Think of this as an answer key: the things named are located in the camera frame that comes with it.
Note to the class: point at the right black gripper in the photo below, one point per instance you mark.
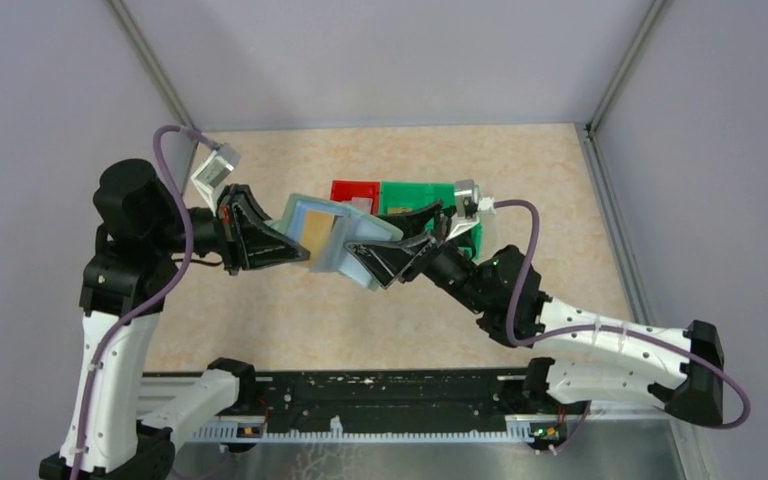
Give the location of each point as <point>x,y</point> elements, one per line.
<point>387,260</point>

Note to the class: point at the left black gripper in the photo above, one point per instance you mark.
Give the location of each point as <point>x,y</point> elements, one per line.
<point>254,246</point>

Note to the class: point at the gold credit card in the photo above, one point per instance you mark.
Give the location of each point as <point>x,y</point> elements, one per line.
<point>315,232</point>

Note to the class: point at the grey-green card holder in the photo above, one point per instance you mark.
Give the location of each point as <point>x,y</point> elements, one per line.
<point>351,225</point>

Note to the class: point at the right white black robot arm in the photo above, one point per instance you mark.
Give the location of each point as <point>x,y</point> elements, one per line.
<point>580,355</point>

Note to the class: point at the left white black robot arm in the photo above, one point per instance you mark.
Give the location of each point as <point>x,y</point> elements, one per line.
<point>142,249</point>

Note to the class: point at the white cards in red bin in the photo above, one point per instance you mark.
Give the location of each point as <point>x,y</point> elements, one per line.
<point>363,204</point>

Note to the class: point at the middle green plastic bin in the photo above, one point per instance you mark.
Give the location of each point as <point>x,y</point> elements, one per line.
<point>405,194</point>

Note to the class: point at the green plastic bin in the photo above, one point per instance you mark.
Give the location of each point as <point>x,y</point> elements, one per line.
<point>469,243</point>
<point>405,194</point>

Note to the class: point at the right green plastic bin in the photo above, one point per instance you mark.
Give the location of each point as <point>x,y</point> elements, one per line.
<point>469,243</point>

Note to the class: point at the red plastic bin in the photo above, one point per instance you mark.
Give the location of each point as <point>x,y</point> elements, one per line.
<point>344,190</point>

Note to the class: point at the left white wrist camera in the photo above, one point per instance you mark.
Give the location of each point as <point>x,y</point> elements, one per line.
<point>208,179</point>

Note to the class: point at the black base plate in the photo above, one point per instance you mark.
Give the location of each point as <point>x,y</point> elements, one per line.
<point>433,401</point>

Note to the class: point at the aluminium frame rail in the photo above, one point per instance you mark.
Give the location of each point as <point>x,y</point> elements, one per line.
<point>158,388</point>

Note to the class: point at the right side aluminium rail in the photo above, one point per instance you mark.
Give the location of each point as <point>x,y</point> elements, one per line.
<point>620,244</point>

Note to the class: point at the white toothed cable duct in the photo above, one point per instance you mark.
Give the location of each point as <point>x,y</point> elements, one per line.
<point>230,431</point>

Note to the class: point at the left corner aluminium post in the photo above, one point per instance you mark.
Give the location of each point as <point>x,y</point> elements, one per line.
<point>149,61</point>

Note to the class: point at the corner aluminium post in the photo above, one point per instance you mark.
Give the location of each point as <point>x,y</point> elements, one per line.
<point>149,61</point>
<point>631,57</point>

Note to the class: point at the right corner aluminium post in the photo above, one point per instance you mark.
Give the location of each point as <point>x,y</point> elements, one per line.
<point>631,57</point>

